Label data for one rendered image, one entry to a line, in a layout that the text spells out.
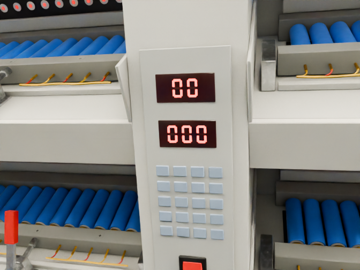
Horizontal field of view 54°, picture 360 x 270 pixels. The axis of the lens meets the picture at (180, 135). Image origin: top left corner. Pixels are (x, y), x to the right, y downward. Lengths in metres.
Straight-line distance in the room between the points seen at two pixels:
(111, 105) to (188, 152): 0.09
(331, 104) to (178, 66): 0.12
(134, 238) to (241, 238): 0.15
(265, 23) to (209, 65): 0.21
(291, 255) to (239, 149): 0.15
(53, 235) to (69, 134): 0.17
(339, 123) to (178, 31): 0.14
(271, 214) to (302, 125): 0.20
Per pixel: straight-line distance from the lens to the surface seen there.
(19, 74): 0.42
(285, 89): 0.32
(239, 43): 0.27
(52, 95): 0.38
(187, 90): 0.27
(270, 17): 0.47
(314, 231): 0.42
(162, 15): 0.28
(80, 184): 0.52
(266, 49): 0.33
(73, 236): 0.45
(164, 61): 0.28
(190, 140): 0.28
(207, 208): 0.30
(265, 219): 0.46
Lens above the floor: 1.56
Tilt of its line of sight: 14 degrees down
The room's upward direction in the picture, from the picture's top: 3 degrees counter-clockwise
